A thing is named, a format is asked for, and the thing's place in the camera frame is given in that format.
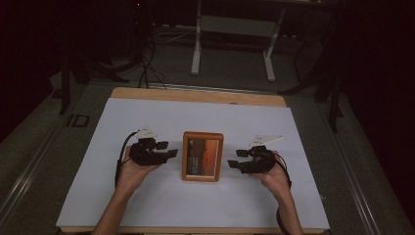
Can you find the wooden picture frame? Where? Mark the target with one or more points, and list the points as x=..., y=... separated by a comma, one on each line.
x=203, y=156

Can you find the metal floor rail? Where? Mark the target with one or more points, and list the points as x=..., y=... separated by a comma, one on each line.
x=29, y=176
x=355, y=182

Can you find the white metal desk frame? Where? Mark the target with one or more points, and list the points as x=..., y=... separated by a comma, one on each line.
x=235, y=26

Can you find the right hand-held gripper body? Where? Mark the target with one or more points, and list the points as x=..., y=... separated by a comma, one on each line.
x=259, y=160

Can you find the black metal stand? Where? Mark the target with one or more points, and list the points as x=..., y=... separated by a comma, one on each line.
x=65, y=84
x=334, y=98

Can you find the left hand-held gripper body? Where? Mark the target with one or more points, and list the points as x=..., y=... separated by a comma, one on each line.
x=147, y=153

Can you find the white table mat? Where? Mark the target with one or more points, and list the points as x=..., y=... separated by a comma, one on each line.
x=202, y=202

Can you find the person's left hand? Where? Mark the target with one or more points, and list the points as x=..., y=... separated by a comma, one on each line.
x=133, y=176

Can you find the wooden table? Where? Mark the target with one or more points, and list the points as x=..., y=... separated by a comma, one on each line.
x=195, y=96

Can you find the person's right hand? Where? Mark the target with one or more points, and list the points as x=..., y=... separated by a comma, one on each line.
x=275, y=179

